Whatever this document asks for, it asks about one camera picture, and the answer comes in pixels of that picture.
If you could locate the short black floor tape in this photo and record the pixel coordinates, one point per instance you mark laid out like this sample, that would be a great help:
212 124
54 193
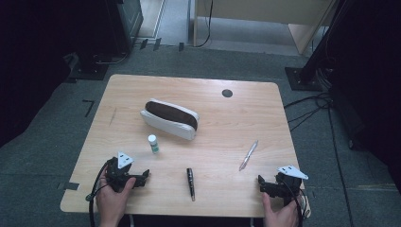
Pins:
157 44
181 46
143 43

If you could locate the silver pen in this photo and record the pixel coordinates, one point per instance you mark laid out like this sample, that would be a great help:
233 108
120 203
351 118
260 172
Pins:
248 155

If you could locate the black cabinet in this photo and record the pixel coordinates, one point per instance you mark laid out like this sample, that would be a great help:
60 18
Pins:
124 25

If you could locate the black pen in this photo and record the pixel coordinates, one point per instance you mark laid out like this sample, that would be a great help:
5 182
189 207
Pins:
190 183

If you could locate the small white bottle green label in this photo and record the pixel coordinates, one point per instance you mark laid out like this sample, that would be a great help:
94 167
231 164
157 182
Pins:
153 144

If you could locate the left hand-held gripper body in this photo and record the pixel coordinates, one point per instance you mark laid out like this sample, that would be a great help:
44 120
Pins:
118 176

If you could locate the black angled floor tape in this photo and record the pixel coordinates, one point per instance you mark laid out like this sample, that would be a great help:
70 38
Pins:
90 105

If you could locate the black stand with base plate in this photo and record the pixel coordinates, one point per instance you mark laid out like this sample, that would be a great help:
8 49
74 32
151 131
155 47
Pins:
304 75

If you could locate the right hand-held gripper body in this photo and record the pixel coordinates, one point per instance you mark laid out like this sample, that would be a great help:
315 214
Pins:
288 186

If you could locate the dark stand base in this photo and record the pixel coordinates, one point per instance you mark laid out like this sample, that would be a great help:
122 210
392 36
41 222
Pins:
90 71

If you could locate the dark floor tape strip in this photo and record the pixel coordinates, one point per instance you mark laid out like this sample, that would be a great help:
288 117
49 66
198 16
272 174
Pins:
67 186

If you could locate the black round table grommet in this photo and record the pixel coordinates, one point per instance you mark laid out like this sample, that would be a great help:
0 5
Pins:
227 93

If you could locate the person's right hand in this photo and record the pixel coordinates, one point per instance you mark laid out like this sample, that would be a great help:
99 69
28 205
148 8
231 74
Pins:
280 216

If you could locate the white pencil case brown lining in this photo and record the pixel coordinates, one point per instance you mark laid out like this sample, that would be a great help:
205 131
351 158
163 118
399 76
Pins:
171 119

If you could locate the person's left hand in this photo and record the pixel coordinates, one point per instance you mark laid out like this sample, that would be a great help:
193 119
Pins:
112 205

